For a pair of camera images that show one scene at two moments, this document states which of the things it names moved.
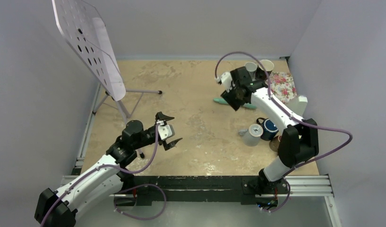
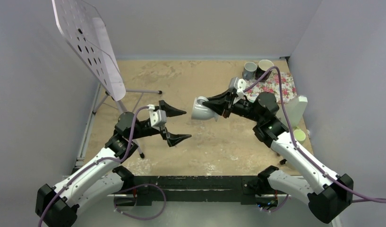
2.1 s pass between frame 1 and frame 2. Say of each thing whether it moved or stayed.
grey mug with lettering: stayed
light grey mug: moved
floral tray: stayed
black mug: stayed
